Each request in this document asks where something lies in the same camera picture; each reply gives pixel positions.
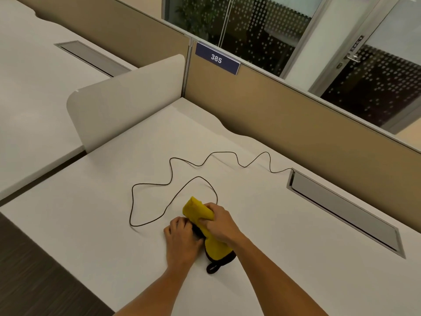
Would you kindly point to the person's left hand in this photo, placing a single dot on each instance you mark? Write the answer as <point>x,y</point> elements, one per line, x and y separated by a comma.
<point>181,243</point>

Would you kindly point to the person's right hand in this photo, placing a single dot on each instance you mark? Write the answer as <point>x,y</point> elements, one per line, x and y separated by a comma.
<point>222,225</point>

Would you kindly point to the person's right thumb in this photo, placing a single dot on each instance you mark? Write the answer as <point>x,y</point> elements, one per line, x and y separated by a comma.
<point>204,223</point>

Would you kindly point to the person's left fingers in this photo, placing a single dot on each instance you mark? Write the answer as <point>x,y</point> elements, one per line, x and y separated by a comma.
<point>181,222</point>

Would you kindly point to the yellow cloth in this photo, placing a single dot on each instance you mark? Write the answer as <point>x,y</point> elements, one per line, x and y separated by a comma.
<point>197,210</point>

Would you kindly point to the person's right forearm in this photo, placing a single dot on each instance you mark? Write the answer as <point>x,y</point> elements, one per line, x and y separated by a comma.
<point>276,279</point>

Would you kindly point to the person's left forearm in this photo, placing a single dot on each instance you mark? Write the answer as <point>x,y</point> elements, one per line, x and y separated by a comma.
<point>154,292</point>

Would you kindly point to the white desk divider panel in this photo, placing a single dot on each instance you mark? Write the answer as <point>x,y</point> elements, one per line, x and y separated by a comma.
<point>128,101</point>

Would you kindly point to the blue number sign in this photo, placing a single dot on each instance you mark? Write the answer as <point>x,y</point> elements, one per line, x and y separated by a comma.
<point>217,58</point>

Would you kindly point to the dotted glass window panel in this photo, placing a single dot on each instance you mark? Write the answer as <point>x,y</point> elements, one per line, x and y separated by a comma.
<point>240,26</point>

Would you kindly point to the glass door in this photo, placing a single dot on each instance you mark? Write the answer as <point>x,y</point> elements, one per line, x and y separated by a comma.
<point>371,72</point>

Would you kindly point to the beige partition wall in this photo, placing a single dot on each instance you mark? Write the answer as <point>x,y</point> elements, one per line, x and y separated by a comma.
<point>108,29</point>
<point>296,128</point>

